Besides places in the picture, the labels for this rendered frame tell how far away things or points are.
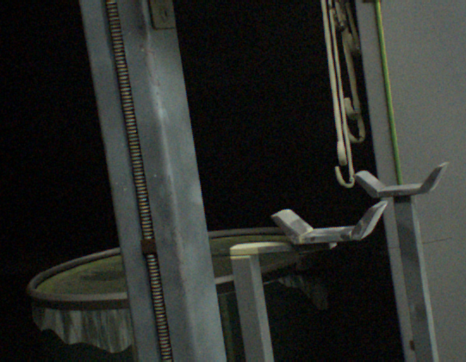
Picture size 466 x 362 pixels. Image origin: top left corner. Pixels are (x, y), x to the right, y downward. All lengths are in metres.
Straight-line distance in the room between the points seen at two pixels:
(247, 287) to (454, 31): 0.60
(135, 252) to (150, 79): 0.15
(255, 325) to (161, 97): 0.21
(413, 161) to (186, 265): 0.50
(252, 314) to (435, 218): 0.57
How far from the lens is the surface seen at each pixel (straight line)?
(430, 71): 1.31
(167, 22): 0.91
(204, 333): 0.92
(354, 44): 1.41
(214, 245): 2.28
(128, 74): 0.89
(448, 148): 1.32
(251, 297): 0.79
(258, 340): 0.80
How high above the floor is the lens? 1.22
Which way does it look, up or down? 6 degrees down
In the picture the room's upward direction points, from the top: 9 degrees counter-clockwise
